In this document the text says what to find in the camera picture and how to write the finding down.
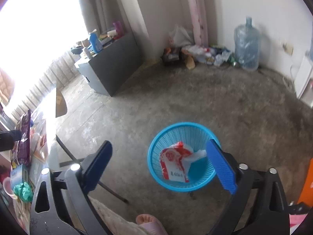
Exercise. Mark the pink slipper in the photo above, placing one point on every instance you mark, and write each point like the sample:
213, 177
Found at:
152, 229

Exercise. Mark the blue and white packet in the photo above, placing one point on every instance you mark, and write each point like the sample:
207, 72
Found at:
17, 173

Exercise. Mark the clear packet with red print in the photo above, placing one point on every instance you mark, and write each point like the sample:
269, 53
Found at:
40, 143

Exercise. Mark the black bag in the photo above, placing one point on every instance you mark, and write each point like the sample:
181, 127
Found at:
76, 50

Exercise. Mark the green crumpled plastic bag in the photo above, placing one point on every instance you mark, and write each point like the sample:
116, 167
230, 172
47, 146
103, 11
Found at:
23, 192

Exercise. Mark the cardboard box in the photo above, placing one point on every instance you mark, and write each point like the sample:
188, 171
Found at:
85, 42

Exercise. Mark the white plastic cup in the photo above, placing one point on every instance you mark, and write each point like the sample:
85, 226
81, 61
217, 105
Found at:
8, 188

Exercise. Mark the brown paper bag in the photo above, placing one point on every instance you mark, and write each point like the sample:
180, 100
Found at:
190, 62

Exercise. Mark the pile of plastic packaging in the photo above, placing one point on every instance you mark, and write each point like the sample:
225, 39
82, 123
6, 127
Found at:
207, 53

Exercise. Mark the white fluffy towel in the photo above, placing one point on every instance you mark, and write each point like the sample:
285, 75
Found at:
115, 220

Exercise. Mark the red and white packet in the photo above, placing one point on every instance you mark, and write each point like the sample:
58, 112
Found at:
171, 161

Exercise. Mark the large clear water jug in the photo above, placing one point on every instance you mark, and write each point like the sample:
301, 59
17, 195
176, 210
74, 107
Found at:
245, 44

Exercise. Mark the purple bottle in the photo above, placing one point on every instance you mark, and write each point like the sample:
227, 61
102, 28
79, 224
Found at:
118, 28

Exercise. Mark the dark box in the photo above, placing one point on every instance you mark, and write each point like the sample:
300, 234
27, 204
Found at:
171, 57

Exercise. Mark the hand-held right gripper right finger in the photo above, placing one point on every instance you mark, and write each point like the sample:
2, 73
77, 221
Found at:
221, 169

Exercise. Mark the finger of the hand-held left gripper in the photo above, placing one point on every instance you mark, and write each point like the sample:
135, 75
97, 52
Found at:
9, 143

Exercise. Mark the grey cabinet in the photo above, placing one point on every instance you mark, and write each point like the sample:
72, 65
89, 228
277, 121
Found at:
115, 63

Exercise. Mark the blue plastic mesh basket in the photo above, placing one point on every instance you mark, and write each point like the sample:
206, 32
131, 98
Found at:
171, 134

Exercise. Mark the fruit print tablecloth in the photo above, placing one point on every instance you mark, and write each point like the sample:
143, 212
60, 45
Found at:
52, 127

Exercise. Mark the white board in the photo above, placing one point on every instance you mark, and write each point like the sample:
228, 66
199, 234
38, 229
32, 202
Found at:
303, 78

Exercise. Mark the white knotted plastic bag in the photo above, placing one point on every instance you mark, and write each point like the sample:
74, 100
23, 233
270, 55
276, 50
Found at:
181, 35

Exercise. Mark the blue detergent bottle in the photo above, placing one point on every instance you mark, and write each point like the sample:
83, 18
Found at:
95, 44

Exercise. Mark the orange plastic object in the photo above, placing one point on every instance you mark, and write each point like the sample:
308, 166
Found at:
307, 188

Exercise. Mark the person's foot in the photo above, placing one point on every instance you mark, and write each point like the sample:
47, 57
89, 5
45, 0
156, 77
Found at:
144, 219

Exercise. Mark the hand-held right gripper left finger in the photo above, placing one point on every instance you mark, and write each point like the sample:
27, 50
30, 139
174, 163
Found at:
97, 166

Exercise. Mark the window railing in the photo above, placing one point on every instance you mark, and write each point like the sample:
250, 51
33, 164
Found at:
44, 83

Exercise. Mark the purple snack bag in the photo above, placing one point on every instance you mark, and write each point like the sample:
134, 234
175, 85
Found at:
23, 142

